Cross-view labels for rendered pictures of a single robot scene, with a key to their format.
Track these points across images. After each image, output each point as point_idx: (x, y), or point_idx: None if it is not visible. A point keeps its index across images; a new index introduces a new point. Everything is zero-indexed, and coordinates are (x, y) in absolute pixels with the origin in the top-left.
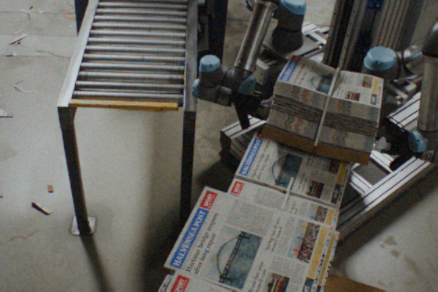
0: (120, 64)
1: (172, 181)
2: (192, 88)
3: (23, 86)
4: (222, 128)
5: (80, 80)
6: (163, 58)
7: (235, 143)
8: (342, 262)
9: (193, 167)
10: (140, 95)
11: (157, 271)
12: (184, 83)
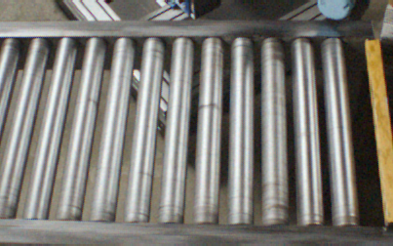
0: (240, 144)
1: (219, 220)
2: (344, 7)
3: None
4: (162, 108)
5: (289, 223)
6: (214, 70)
7: (198, 92)
8: (362, 18)
9: (186, 187)
10: (342, 102)
11: None
12: (294, 35)
